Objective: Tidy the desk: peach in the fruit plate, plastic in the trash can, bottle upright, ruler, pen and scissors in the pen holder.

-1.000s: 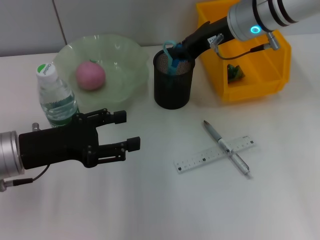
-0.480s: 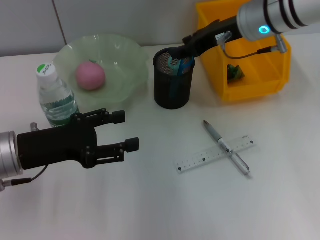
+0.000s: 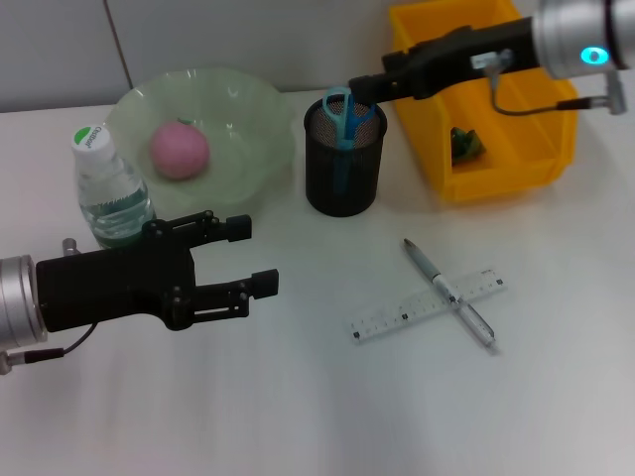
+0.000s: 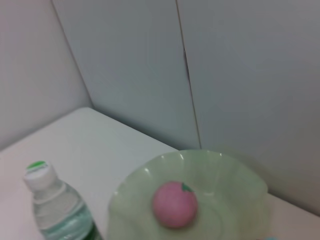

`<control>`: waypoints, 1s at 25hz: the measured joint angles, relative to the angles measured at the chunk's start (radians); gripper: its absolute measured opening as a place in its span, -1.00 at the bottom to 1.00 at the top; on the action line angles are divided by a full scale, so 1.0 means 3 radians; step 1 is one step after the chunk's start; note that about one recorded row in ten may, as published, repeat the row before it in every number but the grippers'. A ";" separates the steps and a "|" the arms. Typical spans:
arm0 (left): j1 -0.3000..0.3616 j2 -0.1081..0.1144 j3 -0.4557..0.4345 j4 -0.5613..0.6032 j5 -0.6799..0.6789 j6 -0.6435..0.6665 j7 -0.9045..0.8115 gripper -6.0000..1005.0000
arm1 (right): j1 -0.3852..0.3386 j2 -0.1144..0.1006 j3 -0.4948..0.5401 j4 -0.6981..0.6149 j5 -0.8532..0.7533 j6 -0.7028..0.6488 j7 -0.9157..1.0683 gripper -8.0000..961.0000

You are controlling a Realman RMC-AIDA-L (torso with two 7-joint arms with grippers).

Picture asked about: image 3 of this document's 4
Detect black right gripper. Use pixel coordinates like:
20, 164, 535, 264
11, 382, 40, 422
347, 16, 543, 106

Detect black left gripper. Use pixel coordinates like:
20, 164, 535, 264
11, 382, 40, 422
34, 210, 280, 334

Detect blue plastic scissors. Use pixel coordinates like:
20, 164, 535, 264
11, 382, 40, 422
321, 84, 377, 195

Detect green plastic wrapper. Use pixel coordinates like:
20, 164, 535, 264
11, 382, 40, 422
448, 126, 488, 165

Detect pink toy peach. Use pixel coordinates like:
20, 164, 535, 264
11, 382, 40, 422
150, 121, 209, 182

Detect clear plastic ruler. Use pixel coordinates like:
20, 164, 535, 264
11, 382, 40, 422
346, 267, 511, 346

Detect clear green-label water bottle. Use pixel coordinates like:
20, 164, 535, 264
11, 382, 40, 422
70, 124, 158, 250

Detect black mesh pen cup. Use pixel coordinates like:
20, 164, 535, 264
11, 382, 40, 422
303, 93, 389, 218

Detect green glass fruit bowl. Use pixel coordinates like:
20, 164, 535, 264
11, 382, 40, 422
103, 67, 297, 224

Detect grey white pen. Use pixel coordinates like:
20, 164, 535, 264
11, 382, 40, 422
403, 237, 500, 356

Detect yellow plastic bin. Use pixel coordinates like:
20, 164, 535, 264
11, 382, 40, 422
388, 0, 580, 204

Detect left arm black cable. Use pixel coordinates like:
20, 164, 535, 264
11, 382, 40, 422
0, 237, 96, 378

